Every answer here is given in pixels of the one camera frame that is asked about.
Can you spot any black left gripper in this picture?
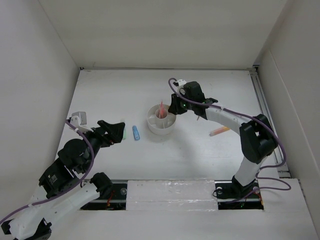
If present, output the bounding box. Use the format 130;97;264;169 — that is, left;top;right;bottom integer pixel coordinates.
78;119;126;173

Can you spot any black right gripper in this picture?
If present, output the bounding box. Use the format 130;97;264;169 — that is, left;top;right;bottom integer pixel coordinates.
168;91;195;115

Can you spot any purple capped pen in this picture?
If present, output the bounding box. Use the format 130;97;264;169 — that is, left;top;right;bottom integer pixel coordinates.
162;106;166;118

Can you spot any pink highlighter pen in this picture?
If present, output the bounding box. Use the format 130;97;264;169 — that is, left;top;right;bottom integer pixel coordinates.
159;101;165;119

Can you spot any orange highlighter marker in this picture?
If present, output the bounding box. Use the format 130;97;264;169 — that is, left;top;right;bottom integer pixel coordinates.
209;126;230;137

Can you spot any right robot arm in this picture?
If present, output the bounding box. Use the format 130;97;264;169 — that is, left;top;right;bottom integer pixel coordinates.
168;78;278;200

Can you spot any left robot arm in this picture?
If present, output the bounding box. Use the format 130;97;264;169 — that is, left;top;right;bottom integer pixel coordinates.
0;118;125;240

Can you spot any green highlighter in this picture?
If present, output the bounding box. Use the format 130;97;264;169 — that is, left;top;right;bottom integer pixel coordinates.
120;118;127;140

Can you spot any blue correction tape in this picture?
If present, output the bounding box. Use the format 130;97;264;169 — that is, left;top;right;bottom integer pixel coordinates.
132;125;141;141

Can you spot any white round divided organizer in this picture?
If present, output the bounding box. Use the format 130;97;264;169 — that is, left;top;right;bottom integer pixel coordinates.
146;104;177;136

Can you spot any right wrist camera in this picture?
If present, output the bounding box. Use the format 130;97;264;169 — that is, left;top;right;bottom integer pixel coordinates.
173;79;187;88

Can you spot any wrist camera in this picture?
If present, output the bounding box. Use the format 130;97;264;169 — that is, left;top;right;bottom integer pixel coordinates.
173;79;187;88
68;111;93;134

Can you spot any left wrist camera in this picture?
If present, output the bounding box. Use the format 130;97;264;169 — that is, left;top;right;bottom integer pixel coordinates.
68;111;93;134

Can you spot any front mounting rail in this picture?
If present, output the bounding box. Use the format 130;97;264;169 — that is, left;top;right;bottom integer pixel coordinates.
81;179;264;212

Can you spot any aluminium rail at right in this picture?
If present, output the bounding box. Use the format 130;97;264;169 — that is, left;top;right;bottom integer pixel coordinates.
249;65;291;179

